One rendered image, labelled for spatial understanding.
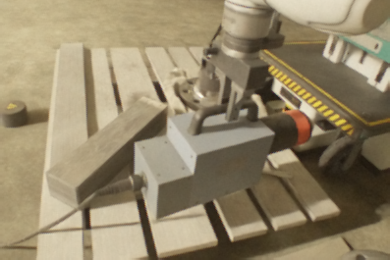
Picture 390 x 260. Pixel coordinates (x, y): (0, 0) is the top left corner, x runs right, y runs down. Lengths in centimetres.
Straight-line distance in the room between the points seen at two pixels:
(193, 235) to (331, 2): 61
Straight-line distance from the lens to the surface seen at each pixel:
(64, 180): 82
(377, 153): 134
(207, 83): 117
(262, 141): 71
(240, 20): 56
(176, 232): 81
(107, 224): 83
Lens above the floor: 81
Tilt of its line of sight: 34 degrees down
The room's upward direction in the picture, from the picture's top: 8 degrees clockwise
